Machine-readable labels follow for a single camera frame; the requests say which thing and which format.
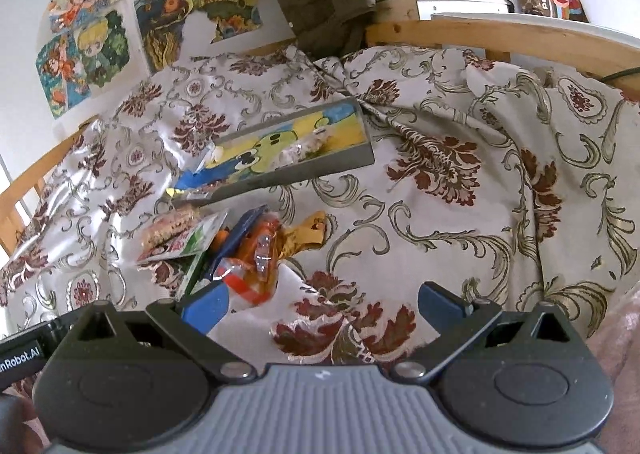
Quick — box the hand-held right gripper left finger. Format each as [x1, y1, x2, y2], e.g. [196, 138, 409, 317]
[67, 280, 258, 382]

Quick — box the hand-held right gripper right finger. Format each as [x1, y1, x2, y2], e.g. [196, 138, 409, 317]
[392, 281, 576, 382]

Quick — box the orange clear snack packet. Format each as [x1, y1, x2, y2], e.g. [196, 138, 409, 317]
[210, 216, 291, 307]

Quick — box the white red green snack packet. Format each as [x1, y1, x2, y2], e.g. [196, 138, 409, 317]
[137, 211, 228, 265]

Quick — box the gold snack packet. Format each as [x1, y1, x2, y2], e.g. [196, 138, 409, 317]
[272, 211, 328, 270]

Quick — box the grey tray with cartoon print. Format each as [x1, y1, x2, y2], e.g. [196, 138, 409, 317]
[172, 96, 376, 207]

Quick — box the dark blue snack packet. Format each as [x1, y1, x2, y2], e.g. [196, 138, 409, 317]
[205, 206, 268, 285]

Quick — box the floral bedspread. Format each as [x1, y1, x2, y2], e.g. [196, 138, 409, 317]
[0, 44, 640, 385]

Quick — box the yellow silver snack packet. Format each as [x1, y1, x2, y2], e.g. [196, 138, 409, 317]
[167, 186, 216, 207]

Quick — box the brown patterned bag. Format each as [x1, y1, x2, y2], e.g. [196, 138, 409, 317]
[515, 0, 591, 24]

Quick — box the wooden bed frame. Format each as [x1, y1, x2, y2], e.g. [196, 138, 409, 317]
[0, 0, 640, 255]

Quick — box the cartoon children wall poster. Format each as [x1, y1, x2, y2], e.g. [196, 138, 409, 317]
[35, 0, 133, 120]

